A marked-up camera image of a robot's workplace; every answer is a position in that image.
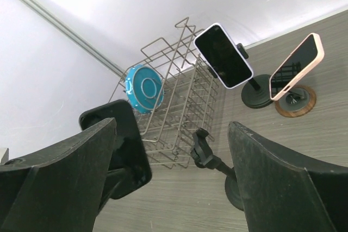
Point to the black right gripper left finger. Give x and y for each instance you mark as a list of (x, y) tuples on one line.
[(58, 188)]

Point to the wooden round phone stand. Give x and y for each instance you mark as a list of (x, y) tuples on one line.
[(297, 102)]

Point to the grey wire dish rack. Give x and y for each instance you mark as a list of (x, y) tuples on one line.
[(186, 101)]

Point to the black phone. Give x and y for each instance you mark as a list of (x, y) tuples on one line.
[(129, 168)]

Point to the pink case phone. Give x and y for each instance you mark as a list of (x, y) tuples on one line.
[(306, 56)]

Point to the lilac case phone rear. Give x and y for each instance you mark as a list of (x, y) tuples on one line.
[(222, 55)]

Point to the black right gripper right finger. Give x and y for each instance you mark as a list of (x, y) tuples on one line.
[(284, 190)]

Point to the black rear phone stand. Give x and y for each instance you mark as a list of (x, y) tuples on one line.
[(254, 93)]

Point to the blue plate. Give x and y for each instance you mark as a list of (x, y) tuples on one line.
[(143, 87)]

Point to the black phone stand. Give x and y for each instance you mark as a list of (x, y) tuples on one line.
[(204, 157), (254, 93)]

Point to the black front phone stand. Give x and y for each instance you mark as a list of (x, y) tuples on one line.
[(204, 157)]

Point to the left aluminium frame post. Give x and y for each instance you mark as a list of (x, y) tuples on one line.
[(72, 35)]

